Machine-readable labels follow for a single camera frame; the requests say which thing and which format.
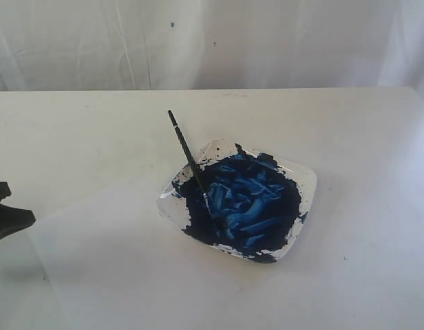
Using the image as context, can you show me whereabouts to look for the white backdrop cloth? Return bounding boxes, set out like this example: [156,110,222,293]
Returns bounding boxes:
[0,1,424,97]

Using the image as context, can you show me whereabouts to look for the clear plate with blue paint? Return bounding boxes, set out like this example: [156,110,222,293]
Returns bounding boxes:
[156,139,317,263]

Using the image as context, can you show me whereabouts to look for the white paper sheet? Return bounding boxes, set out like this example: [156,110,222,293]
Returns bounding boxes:
[30,179,241,329]

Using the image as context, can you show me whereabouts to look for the black paintbrush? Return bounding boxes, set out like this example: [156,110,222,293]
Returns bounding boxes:
[167,110,228,231]

